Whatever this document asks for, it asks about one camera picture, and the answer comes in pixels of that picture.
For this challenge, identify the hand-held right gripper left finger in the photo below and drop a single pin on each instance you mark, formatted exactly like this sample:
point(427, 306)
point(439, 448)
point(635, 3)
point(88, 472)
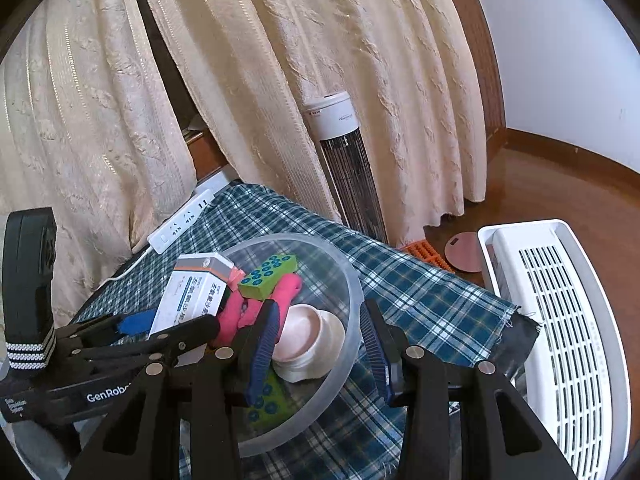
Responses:
point(265, 355)

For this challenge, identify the white slatted appliance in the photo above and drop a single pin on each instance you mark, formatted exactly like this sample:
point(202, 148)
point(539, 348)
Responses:
point(560, 335)

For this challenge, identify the white plastic jar lid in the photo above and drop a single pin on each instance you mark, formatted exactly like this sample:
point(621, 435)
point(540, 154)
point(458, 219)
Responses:
point(310, 335)

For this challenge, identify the clear plastic bowl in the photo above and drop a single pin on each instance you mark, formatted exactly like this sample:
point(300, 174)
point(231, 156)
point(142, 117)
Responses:
point(345, 280)

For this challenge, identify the white tower heater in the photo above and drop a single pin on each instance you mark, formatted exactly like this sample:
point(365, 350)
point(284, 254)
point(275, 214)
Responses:
point(347, 170)

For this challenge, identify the white cardboard medicine box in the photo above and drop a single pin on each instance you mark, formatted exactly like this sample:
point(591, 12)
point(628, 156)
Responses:
point(192, 300)

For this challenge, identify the green block with blue dots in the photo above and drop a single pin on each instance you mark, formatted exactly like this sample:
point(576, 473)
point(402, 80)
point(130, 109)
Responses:
point(267, 277)
point(270, 400)

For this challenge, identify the blue plaid tablecloth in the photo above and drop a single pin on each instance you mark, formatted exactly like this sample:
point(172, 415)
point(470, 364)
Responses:
point(400, 285)

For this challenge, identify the pink foam hair curler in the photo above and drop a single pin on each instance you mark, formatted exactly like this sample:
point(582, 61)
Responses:
point(232, 317)

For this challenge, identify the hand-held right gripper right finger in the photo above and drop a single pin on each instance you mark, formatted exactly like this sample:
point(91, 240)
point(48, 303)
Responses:
point(377, 355)

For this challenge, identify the orange massage mat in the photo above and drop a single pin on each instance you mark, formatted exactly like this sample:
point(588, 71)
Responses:
point(430, 255)

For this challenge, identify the white power strip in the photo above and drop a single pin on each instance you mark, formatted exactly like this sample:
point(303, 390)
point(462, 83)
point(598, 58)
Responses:
point(182, 220)

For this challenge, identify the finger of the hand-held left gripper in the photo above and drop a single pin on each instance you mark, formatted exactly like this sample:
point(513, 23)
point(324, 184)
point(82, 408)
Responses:
point(190, 332)
point(137, 322)

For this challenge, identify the pink round scale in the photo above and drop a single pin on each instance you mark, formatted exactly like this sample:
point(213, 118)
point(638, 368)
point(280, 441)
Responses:
point(465, 252)

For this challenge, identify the wide cream patterned curtain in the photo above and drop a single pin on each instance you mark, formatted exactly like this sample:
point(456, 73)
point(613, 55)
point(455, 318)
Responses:
point(75, 135)

